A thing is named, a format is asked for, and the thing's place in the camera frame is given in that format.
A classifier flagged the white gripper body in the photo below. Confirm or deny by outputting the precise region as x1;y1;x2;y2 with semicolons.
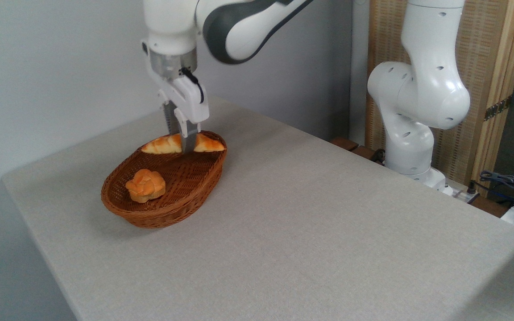
150;71;210;125

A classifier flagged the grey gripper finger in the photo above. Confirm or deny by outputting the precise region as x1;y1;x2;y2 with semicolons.
174;109;201;154
162;101;180;136

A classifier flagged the long braided bread loaf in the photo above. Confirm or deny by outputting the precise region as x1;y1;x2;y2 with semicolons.
141;132;226;155

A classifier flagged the brown wicker oval basket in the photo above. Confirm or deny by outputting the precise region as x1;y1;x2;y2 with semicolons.
101;130;228;229

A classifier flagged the round knotted bread roll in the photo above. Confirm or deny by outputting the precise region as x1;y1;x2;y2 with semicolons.
125;169;166;204

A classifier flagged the white power strip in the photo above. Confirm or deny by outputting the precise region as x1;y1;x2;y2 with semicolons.
440;182;481;204

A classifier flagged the wooden folding screen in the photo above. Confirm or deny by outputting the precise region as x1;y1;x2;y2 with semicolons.
366;0;514;198

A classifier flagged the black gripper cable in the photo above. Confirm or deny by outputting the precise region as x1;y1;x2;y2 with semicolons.
179;67;205;104

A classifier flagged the black cable bundle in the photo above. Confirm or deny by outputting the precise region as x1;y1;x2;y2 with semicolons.
471;170;514;211

